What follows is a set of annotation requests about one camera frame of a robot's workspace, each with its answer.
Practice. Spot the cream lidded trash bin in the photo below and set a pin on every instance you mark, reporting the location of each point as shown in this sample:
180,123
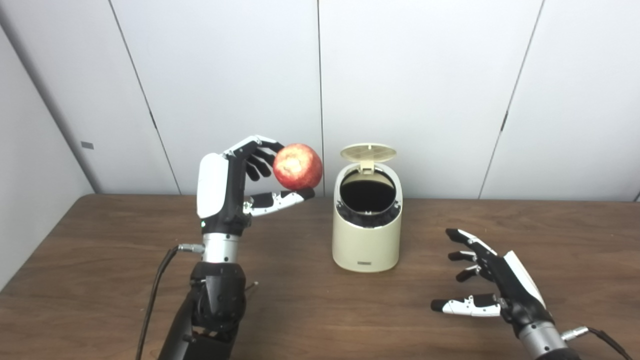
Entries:
365,240

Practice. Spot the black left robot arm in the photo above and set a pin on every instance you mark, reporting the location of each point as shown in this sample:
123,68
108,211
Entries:
217,300

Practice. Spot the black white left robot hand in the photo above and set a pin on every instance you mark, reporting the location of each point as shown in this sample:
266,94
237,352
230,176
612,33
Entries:
212,185

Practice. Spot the cream round bin lid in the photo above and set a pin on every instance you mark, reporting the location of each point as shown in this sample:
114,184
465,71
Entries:
368,151

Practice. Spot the red apple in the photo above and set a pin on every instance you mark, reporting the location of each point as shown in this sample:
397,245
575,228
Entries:
297,166

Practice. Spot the small gray wall tag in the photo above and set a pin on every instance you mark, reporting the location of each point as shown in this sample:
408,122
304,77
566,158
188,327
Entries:
87,145

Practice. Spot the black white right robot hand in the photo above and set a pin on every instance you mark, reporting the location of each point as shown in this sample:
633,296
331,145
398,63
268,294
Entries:
520,295

